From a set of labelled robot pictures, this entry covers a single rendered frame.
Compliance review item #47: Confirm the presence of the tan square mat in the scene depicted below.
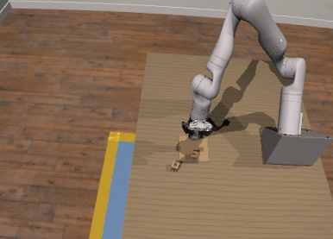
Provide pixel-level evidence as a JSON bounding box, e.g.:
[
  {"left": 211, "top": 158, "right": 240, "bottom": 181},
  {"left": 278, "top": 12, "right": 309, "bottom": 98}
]
[{"left": 179, "top": 135, "right": 210, "bottom": 162}]

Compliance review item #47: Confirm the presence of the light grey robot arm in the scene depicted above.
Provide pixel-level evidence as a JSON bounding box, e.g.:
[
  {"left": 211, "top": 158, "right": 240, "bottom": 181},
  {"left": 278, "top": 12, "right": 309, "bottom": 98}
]
[{"left": 189, "top": 0, "right": 306, "bottom": 135}]

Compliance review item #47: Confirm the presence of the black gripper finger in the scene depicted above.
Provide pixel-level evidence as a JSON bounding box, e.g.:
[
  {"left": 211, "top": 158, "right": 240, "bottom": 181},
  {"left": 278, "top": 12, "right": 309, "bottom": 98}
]
[
  {"left": 198, "top": 131, "right": 210, "bottom": 139},
  {"left": 182, "top": 122, "right": 194, "bottom": 140}
]

